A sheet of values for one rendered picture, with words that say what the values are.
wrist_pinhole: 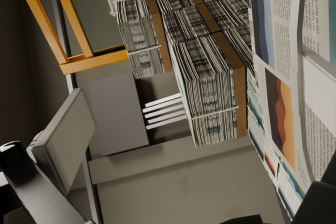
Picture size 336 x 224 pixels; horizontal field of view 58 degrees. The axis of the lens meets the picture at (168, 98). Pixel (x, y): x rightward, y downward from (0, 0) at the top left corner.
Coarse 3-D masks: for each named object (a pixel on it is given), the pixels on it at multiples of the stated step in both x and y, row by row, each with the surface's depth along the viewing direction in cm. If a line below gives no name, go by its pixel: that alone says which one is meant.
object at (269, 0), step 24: (264, 0) 28; (288, 0) 23; (264, 24) 29; (288, 24) 24; (264, 48) 31; (288, 48) 25; (312, 48) 21; (264, 72) 33; (288, 72) 26; (264, 96) 35; (288, 96) 27; (264, 120) 38; (288, 120) 29; (312, 120) 24; (288, 144) 30; (312, 144) 25; (288, 168) 32; (312, 168) 26
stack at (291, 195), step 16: (224, 0) 153; (240, 0) 149; (224, 16) 141; (240, 16) 138; (224, 32) 131; (240, 32) 129; (240, 48) 120; (256, 96) 107; (256, 112) 112; (256, 128) 118; (256, 144) 123; (272, 160) 108; (272, 176) 113; (288, 176) 95; (288, 192) 99; (288, 208) 102
